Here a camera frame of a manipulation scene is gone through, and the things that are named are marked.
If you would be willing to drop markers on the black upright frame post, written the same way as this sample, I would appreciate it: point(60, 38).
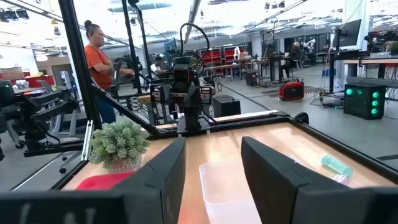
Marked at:
point(79, 62)

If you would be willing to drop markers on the wooden desk black legs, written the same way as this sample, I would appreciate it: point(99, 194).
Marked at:
point(370, 61)

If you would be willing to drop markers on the black camera stand pole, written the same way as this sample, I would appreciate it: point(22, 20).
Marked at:
point(133, 49)

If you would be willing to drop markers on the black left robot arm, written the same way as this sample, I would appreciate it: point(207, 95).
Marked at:
point(191, 105)

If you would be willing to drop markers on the black computer tower green lights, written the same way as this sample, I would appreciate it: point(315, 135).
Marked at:
point(363, 101)

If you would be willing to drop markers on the red plastic bin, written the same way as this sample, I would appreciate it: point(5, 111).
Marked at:
point(104, 181)

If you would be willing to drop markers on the black neighbouring robot arm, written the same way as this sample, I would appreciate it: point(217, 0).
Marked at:
point(37, 109)

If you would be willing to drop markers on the pink medicine bottle white cap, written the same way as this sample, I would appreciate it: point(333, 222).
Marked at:
point(341, 180)

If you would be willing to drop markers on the black computer monitor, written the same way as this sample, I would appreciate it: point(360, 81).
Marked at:
point(348, 34)

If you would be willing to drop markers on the person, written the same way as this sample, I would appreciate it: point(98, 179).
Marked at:
point(293, 56)
point(98, 68)
point(157, 66)

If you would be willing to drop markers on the red and black case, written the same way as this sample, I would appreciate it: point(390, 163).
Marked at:
point(291, 91)

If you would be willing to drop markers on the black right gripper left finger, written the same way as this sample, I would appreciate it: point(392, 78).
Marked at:
point(168, 174)

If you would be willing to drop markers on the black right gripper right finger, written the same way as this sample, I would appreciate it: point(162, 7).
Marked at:
point(270, 177)

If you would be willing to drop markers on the teal medicine bottle white cap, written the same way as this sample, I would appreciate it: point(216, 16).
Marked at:
point(337, 165)

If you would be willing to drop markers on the green succulent plant in pot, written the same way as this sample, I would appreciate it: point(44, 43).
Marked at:
point(119, 144)

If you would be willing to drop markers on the clear plastic bin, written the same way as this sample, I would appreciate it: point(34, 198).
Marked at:
point(227, 193)

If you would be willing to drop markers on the black box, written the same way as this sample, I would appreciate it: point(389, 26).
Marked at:
point(226, 106)

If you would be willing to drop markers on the red storage shelves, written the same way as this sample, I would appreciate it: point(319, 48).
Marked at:
point(214, 57)

